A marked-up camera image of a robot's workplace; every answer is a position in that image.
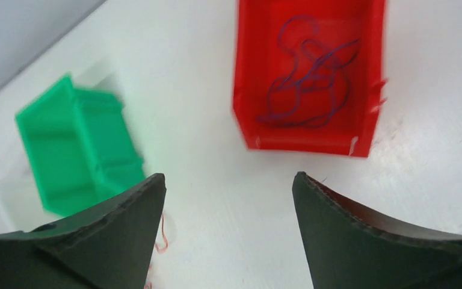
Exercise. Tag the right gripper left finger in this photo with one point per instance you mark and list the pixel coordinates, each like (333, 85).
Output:
(109, 245)

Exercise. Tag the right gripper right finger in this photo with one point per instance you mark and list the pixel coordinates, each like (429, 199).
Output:
(349, 245)

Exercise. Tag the green plastic bin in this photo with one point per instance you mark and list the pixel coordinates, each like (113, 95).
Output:
(78, 147)

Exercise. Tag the white plastic bin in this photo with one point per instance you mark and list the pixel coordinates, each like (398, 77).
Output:
(20, 206)

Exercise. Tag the red plastic bin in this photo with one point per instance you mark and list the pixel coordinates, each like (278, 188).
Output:
(308, 75)

